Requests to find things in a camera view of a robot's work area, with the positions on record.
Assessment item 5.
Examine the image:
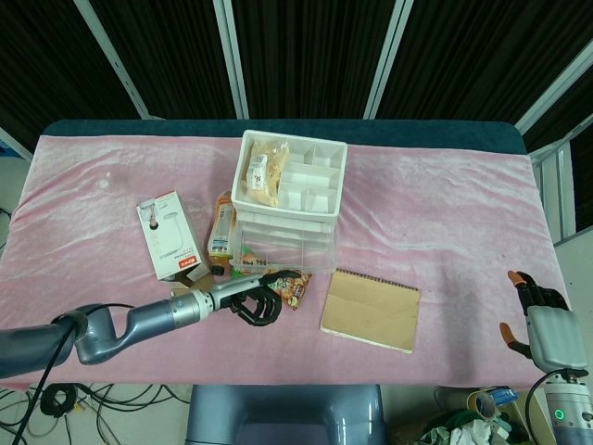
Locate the beige snack bag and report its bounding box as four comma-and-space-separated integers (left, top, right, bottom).
248, 140, 292, 208

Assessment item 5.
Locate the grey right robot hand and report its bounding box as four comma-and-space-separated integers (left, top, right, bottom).
498, 270, 592, 372

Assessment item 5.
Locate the white metal frame post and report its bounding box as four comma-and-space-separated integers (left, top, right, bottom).
512, 41, 593, 138
364, 0, 414, 120
73, 0, 157, 121
215, 0, 250, 121

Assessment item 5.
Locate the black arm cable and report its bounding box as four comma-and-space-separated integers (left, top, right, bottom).
18, 302, 135, 445
524, 370, 564, 445

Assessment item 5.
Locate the pink velvet table cloth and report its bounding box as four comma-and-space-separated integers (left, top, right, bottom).
0, 133, 564, 386

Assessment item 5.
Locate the blue-grey robot torso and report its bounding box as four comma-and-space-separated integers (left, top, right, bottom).
187, 383, 388, 445

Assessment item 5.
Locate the white crumpled cloth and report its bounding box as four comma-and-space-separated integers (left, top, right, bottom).
451, 420, 488, 445

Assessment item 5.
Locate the brown cover spiral notebook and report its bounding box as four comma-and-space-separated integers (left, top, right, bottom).
319, 267, 423, 356

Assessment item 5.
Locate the clear plastic organizer box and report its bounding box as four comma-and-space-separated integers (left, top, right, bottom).
230, 217, 338, 275

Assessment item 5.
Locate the orange drink bottle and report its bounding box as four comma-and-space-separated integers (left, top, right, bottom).
206, 189, 238, 279

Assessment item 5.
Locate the brown tape roll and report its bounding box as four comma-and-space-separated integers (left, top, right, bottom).
465, 388, 499, 421

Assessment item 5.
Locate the black coiled floor cable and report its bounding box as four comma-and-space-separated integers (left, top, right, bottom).
39, 384, 79, 430

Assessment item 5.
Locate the white plastic divided organizer box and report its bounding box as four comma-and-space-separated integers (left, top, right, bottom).
230, 129, 349, 273

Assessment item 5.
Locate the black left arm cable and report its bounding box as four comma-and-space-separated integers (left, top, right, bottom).
18, 302, 135, 445

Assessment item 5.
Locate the white frame rail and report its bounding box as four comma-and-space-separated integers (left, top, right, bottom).
0, 124, 34, 161

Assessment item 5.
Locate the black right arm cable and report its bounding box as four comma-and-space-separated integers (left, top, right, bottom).
524, 370, 564, 445

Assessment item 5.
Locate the teal table pad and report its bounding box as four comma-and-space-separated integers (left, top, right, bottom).
44, 119, 529, 157

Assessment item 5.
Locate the green crumpled cloth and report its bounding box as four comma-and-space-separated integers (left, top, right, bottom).
423, 406, 470, 439

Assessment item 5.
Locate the white side table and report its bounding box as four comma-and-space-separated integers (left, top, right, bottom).
553, 231, 593, 321

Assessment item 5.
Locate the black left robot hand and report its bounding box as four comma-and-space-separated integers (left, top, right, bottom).
208, 270, 300, 329

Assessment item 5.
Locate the black curtain backdrop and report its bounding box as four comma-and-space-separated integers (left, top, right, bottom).
0, 0, 593, 154

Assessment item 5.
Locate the green rice cracker packet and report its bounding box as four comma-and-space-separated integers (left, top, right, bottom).
233, 249, 312, 310

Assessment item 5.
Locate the white cardboard product box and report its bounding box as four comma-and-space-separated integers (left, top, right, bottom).
135, 188, 209, 298

